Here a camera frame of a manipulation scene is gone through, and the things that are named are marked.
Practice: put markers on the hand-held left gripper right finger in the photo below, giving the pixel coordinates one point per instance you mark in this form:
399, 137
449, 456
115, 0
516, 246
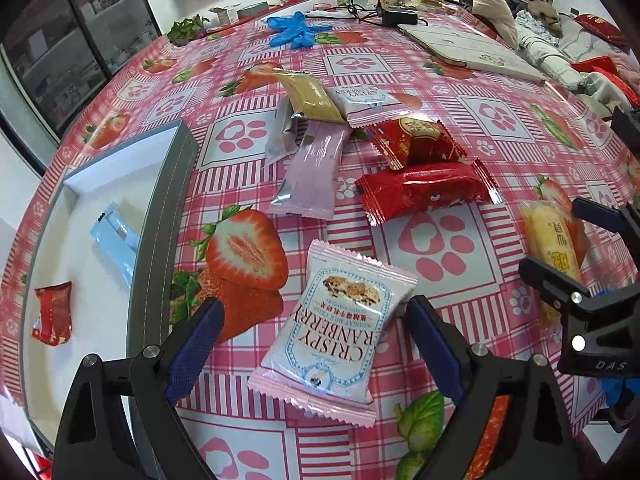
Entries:
435, 345

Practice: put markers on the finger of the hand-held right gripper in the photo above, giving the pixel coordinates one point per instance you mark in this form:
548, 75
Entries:
550, 282
597, 212

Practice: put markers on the person's right hand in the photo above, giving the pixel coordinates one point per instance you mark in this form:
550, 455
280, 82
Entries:
614, 390

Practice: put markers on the green potted plant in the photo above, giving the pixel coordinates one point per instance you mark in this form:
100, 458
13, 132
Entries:
187, 30

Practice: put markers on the large pink white snack packet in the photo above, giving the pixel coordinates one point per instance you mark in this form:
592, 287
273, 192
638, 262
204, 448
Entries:
330, 330

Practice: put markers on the plain red snack packet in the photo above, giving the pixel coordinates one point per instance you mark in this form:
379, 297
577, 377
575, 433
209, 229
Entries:
425, 187

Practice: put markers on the silver clear stick packet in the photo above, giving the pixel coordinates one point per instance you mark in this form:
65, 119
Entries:
277, 135

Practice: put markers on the green flat box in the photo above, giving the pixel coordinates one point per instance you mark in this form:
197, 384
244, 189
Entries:
252, 10

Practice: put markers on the white tray with grey rim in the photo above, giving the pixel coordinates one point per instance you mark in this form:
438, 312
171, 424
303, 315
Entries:
75, 240

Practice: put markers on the brown plush toy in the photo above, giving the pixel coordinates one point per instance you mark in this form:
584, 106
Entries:
545, 15

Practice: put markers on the red packet with gold label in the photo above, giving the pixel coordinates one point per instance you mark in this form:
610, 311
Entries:
420, 140

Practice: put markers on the blue disposable glove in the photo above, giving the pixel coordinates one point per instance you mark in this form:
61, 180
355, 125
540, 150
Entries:
295, 27

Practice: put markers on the open white cardboard box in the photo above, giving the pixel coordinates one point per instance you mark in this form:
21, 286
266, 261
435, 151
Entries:
225, 15

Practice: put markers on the black power adapter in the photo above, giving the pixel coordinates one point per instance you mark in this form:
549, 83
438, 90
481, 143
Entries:
400, 16

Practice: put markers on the light blue snack packet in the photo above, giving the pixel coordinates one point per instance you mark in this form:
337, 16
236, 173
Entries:
117, 247

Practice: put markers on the small pink white snack packet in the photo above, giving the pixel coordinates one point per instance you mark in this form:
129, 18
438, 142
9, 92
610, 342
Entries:
370, 102

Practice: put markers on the red cushion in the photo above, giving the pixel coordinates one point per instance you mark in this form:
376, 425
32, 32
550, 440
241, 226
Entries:
597, 27

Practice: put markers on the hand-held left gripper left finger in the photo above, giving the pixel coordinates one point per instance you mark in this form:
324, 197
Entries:
195, 355

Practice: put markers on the white flat box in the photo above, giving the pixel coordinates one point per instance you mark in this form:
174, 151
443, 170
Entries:
475, 52

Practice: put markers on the small red snack packet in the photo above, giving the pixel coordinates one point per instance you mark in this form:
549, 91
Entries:
52, 310

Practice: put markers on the tan stick snack packet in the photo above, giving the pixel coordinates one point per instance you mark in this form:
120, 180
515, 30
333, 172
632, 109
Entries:
312, 97

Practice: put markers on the lilac stick snack packet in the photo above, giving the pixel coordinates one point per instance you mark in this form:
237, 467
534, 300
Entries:
310, 175

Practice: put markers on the white quilted blanket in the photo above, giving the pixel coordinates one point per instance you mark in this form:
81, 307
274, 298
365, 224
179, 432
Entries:
555, 57

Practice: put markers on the glass door cabinet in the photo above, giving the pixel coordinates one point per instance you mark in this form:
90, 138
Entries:
75, 35

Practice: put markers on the pink strawberry print tablecloth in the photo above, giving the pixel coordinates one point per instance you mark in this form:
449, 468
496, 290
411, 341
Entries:
450, 250

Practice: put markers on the orange snack packet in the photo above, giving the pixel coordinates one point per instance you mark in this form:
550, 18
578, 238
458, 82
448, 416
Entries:
492, 425

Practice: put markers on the yellow rice cracker packet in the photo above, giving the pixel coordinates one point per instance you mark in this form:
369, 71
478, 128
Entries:
545, 230

